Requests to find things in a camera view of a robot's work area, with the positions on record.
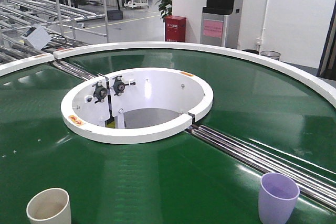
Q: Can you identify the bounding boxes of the white inner conveyor ring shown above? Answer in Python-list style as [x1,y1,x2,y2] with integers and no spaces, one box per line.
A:
[60,67,214,145]

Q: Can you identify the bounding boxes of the metal roller rack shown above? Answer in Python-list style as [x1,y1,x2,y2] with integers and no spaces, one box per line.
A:
[0,0,110,65]

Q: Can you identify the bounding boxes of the lavender plastic cup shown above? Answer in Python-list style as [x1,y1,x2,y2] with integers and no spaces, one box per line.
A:
[258,173,300,223]

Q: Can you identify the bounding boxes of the beige plastic cup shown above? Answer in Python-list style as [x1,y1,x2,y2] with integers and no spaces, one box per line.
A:
[26,188,71,224]

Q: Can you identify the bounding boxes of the grey control box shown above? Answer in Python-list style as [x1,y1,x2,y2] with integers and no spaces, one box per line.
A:
[21,25,51,50]

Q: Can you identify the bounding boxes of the green circular conveyor belt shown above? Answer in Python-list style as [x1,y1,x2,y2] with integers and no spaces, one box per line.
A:
[1,49,335,223]

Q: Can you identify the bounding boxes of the red fire extinguisher cabinet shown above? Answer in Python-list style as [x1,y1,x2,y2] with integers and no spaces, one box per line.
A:
[164,15,186,42]

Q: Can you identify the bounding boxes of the black silver water dispenser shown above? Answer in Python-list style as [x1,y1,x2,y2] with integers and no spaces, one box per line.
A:
[201,0,234,46]

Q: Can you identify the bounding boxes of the wire mesh waste basket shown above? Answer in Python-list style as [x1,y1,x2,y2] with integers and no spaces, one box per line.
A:
[260,50,281,60]

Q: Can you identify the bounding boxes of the white outer conveyor rail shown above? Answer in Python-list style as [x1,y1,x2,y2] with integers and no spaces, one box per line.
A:
[1,41,335,106]

